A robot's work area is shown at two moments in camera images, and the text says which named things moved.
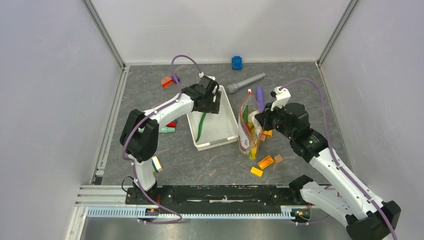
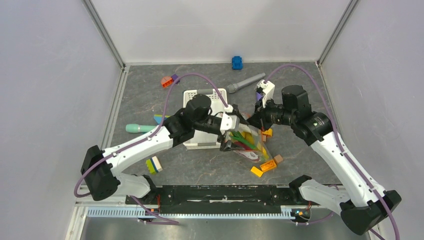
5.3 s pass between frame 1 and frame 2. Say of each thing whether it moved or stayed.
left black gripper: moved
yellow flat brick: stayed
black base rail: stayed
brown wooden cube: stayed
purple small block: stayed
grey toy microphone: stayed
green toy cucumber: moved
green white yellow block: stayed
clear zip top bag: moved
